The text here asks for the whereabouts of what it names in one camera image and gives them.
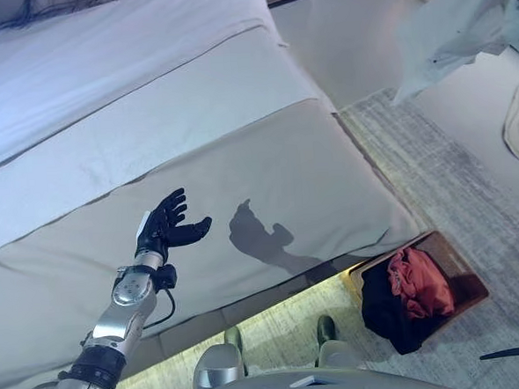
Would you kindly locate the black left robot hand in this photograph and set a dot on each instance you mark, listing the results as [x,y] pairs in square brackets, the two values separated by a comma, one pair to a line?
[160,227]

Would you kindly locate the white garment with blue label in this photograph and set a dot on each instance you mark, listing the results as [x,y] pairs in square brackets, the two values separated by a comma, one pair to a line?
[443,33]

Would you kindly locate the black garment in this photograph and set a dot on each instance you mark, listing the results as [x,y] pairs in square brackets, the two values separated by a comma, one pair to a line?
[385,310]

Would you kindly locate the orange garment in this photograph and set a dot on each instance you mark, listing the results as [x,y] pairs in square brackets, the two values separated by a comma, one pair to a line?
[423,281]

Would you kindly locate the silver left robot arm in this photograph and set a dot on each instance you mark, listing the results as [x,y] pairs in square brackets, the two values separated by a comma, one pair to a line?
[117,318]

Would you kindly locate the large bed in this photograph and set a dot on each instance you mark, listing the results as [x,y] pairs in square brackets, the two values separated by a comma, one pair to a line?
[150,144]

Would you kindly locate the beige bed runner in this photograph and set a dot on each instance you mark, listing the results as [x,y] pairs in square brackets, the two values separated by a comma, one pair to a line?
[262,168]

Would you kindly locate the brown woven basket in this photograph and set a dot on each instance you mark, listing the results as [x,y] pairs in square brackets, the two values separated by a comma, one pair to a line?
[467,279]

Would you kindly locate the silver left robot leg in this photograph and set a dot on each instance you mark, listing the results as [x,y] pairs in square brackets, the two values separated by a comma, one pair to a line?
[217,369]

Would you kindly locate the silver robot leg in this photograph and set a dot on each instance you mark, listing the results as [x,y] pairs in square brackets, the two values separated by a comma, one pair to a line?
[217,369]
[339,352]

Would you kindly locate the white duvet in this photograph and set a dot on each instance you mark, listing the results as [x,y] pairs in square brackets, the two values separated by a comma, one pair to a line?
[102,72]

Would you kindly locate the grey striped rug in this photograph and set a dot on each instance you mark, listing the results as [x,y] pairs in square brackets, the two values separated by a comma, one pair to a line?
[462,191]

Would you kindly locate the silver right robot leg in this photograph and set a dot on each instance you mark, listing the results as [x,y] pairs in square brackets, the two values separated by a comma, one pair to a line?
[339,352]

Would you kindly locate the grey patterned cushion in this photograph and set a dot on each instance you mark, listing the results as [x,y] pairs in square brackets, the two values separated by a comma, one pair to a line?
[32,12]

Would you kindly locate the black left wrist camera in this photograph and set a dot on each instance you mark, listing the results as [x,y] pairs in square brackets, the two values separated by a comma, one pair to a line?
[165,277]

